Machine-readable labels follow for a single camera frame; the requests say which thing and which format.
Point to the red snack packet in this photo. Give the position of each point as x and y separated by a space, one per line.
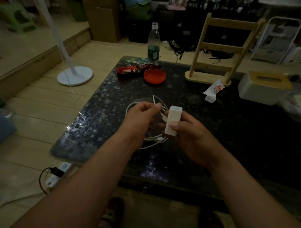
137 68

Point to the clear plastic bottle green label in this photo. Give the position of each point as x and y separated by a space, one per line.
153 43

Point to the person's right forearm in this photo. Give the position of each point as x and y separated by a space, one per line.
249 195

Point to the person's right thumb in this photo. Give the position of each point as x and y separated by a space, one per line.
182 126

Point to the white power bank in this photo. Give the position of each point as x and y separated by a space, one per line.
173 121

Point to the white step stool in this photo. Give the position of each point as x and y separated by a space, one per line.
277 40

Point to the green plastic stool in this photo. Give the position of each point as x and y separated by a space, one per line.
17 18

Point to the person's left forearm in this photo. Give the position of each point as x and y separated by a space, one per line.
77 188

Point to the white floor lamp stand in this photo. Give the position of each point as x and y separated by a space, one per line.
68 56

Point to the white power strip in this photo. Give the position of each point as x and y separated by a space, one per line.
57 176

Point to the wooden ladder rack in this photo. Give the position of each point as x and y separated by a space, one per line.
221 50

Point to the red round lid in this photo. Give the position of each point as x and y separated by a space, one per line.
154 76

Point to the person's left fingers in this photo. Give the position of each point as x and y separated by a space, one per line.
154 109

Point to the green storage bin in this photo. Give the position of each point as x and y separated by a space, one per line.
140 10

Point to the cardboard box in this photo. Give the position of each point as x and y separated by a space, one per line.
104 20

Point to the person's right hand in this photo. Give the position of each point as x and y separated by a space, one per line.
195 138

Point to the white tissue box wooden lid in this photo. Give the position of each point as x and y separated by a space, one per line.
264 87

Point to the person's sandal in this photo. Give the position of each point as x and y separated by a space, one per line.
111 212

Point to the green snack packet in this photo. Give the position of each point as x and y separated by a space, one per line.
136 61

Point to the crumpled white wrapper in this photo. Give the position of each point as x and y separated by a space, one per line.
214 90

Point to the person's left hand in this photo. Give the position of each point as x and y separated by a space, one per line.
137 122

